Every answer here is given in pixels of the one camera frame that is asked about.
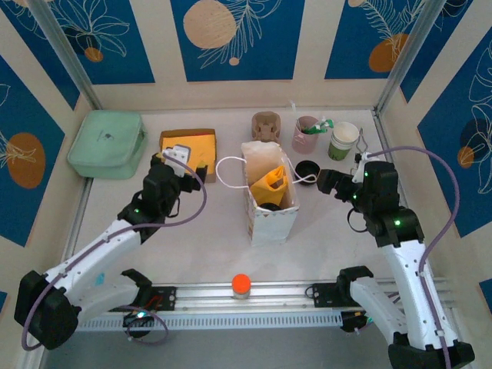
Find yellow napkin stack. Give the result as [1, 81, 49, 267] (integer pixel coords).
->
[161, 131, 215, 176]

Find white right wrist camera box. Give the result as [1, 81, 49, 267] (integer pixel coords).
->
[351, 151, 374, 184]

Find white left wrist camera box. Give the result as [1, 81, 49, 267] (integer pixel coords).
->
[161, 144, 192, 178]

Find metal wire tongs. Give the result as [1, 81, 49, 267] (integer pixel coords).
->
[348, 128, 371, 176]

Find yellow paper napkin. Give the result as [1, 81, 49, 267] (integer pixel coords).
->
[250, 165, 288, 207]

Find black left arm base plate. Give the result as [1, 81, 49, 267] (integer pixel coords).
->
[106, 286, 178, 312]

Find black cup lid stack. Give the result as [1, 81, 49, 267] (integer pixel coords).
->
[294, 160, 321, 188]

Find aluminium front rail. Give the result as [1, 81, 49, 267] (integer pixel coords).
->
[32, 277, 457, 316]

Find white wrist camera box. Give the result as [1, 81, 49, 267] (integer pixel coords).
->
[351, 151, 374, 184]
[161, 144, 192, 178]

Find pink cup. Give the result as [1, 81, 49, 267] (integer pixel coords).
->
[291, 116, 320, 154]

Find aluminium frame post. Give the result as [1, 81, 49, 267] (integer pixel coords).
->
[27, 0, 104, 111]
[373, 0, 450, 113]

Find orange round button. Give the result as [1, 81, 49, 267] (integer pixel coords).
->
[231, 273, 253, 300]

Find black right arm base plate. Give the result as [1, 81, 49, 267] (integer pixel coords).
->
[311, 282, 370, 308]

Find green white paper cup stack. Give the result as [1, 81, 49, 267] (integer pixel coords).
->
[328, 121, 361, 161]

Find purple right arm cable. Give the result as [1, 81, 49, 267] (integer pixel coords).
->
[355, 148, 460, 369]

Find white slotted cable duct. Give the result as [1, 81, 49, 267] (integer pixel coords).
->
[48, 310, 344, 333]

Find brown cardboard box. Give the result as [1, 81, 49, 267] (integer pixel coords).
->
[159, 128, 217, 185]

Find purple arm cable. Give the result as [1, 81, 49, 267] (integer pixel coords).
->
[21, 151, 211, 351]
[355, 148, 460, 369]

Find mint green zip pouch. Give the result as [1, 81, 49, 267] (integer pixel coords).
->
[67, 110, 149, 180]

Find green white sachet bundle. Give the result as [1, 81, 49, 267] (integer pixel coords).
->
[295, 115, 335, 135]

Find white paper gift bag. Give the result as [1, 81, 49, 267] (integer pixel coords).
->
[215, 140, 320, 247]

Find black controller board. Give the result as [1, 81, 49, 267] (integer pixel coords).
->
[341, 310, 377, 334]
[122, 310, 155, 328]

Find aluminium table side rail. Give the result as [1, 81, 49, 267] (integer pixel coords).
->
[61, 177, 95, 266]
[371, 109, 434, 278]

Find brown pulp cup carrier stack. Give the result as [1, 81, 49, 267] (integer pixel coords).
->
[251, 111, 284, 143]

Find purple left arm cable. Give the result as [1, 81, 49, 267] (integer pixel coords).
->
[21, 151, 211, 351]

